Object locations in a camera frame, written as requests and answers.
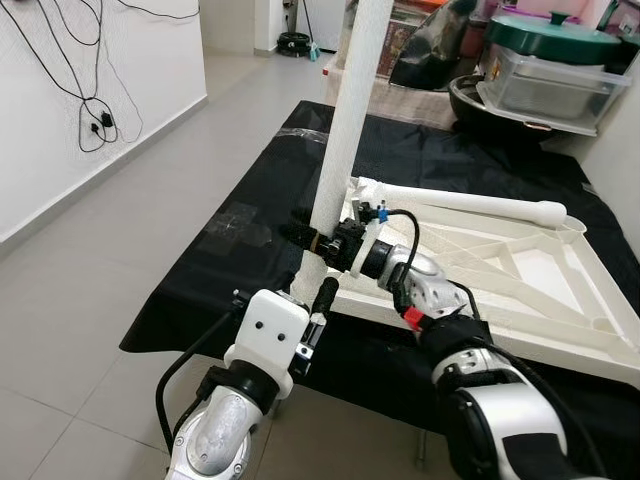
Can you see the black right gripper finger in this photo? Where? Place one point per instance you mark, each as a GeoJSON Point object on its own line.
{"type": "Point", "coordinates": [300, 238]}
{"type": "Point", "coordinates": [303, 216]}

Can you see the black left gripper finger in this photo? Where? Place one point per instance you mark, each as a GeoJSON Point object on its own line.
{"type": "Point", "coordinates": [325, 300]}

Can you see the white plastic children table top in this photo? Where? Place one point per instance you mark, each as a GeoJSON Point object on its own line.
{"type": "Point", "coordinates": [520, 290]}

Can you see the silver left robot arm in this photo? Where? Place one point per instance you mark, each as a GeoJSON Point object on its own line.
{"type": "Point", "coordinates": [220, 430]}

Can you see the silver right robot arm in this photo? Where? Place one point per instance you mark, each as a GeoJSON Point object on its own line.
{"type": "Point", "coordinates": [440, 290]}

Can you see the crossed clear tape patch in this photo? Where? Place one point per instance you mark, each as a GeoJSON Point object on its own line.
{"type": "Point", "coordinates": [235, 225]}

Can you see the clear tape strip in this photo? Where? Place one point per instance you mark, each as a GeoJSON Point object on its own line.
{"type": "Point", "coordinates": [300, 135]}

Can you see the black tablecloth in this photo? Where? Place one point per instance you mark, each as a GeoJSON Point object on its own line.
{"type": "Point", "coordinates": [200, 300]}

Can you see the patterned bench cloth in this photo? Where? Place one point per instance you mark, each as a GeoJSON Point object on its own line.
{"type": "Point", "coordinates": [400, 100]}

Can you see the black round floor object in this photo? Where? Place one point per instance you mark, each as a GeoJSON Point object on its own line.
{"type": "Point", "coordinates": [295, 43]}

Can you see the black wok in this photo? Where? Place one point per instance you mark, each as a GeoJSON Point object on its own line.
{"type": "Point", "coordinates": [470, 105]}

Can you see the red printed box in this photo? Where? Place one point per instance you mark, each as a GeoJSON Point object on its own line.
{"type": "Point", "coordinates": [400, 45]}

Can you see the black bag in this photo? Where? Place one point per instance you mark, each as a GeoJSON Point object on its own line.
{"type": "Point", "coordinates": [430, 50]}

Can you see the clear plastic storage container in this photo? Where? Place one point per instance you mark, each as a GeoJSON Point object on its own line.
{"type": "Point", "coordinates": [550, 95]}

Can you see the green round lid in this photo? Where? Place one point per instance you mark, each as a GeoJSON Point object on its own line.
{"type": "Point", "coordinates": [550, 40]}

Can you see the pink box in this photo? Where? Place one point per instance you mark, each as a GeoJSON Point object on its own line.
{"type": "Point", "coordinates": [620, 15]}

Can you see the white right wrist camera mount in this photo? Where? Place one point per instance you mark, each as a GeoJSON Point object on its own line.
{"type": "Point", "coordinates": [372, 232]}

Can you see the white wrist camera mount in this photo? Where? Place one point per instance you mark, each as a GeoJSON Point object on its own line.
{"type": "Point", "coordinates": [265, 330]}
{"type": "Point", "coordinates": [372, 232]}

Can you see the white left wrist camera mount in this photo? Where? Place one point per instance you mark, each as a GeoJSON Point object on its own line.
{"type": "Point", "coordinates": [265, 330]}

